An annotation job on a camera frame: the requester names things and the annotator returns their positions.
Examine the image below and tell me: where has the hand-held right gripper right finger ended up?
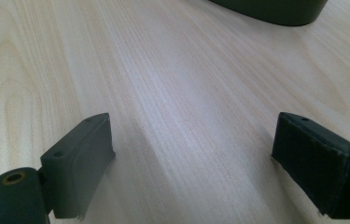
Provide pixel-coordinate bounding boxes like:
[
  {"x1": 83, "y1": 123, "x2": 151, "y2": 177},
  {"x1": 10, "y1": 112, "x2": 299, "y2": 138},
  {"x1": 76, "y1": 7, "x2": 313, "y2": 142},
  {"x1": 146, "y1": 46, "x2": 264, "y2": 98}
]
[{"x1": 271, "y1": 111, "x2": 350, "y2": 220}]

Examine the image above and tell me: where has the dark green rounded container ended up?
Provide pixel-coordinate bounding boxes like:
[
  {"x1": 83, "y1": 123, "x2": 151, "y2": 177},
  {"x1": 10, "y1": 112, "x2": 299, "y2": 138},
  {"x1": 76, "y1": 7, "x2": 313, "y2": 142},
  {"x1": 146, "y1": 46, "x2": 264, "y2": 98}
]
[{"x1": 209, "y1": 0, "x2": 329, "y2": 27}]

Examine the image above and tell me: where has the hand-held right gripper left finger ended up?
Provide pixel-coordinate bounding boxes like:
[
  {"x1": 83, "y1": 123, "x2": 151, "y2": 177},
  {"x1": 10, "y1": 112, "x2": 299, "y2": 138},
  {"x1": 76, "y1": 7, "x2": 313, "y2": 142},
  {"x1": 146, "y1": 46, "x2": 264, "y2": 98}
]
[{"x1": 39, "y1": 112, "x2": 117, "y2": 221}]

